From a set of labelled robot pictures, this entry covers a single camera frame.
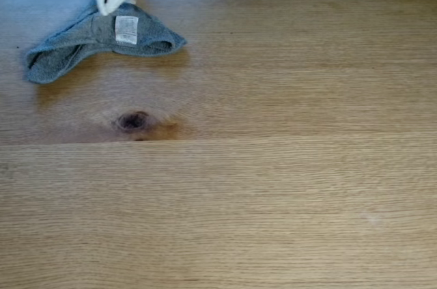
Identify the grey-blue microfibre cloth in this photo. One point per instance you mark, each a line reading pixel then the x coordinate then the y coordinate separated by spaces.
pixel 102 32

